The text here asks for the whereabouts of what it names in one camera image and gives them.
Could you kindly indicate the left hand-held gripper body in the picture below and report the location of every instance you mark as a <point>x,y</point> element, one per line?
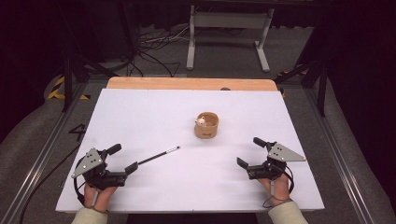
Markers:
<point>93,169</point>

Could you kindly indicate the aluminium floor rail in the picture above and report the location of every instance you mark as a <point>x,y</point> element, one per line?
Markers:
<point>40,155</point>
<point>337,155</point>

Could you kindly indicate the grey metal stand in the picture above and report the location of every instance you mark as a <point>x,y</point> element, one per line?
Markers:
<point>230,20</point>

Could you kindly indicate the person's right hand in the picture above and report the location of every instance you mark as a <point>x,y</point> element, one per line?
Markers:
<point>278,191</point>

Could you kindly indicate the white board sheet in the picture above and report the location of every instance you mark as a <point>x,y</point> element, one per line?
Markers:
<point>174,186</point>

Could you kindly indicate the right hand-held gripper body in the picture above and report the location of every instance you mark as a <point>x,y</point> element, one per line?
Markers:
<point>274,165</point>

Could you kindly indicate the black pen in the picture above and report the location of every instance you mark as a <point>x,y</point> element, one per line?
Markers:
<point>158,155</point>

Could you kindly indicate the person's left hand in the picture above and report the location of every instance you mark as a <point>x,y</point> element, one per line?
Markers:
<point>99,197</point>

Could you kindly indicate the wooden table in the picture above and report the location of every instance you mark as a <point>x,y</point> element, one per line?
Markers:
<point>186,83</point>

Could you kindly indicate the yellow black floor tape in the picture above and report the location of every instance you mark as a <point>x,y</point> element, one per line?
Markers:
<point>57,90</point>

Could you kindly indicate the black tripod stand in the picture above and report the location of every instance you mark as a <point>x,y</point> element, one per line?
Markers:
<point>313,73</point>
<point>76,65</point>

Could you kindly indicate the round wooden pen holder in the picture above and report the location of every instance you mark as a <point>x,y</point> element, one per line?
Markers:
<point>206,130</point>

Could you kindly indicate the small beige toy figure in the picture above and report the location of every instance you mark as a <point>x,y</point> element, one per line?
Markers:
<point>201,121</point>

